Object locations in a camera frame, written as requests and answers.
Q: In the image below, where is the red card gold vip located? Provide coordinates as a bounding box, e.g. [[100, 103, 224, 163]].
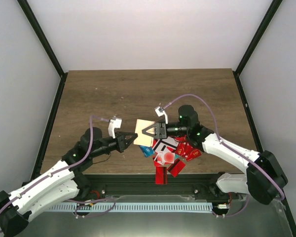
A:
[[184, 146, 201, 161]]

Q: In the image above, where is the blue card lower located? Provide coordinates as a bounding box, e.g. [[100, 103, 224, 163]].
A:
[[139, 145, 155, 157]]

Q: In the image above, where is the black aluminium frame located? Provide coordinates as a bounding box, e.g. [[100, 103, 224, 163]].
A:
[[3, 0, 296, 237]]

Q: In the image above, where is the white card red circle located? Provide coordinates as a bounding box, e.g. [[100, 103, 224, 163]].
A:
[[153, 151, 175, 167]]

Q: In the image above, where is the beige leather card holder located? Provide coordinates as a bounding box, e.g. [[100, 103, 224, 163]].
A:
[[133, 119, 155, 147]]

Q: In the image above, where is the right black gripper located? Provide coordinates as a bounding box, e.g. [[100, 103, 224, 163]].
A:
[[143, 121, 189, 139]]

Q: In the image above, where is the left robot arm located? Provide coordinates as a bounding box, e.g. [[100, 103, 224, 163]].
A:
[[0, 127, 137, 237]]

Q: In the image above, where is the red card black stripe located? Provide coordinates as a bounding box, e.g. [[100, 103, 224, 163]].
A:
[[155, 166, 167, 185]]

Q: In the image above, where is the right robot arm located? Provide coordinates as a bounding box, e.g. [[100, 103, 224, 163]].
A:
[[141, 105, 288, 205]]

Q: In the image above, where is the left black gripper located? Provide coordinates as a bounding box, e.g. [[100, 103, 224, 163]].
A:
[[91, 132, 139, 158]]

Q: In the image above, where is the white black red card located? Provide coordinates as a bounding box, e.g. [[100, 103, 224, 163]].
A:
[[152, 137, 179, 153]]

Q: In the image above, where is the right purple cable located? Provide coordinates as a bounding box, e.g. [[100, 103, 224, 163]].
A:
[[162, 93, 286, 218]]

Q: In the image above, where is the light blue slotted cable duct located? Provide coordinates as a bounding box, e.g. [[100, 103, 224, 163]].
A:
[[47, 202, 213, 213]]

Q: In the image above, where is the red gold card middle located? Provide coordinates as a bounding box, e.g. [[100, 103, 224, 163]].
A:
[[175, 137, 194, 158]]

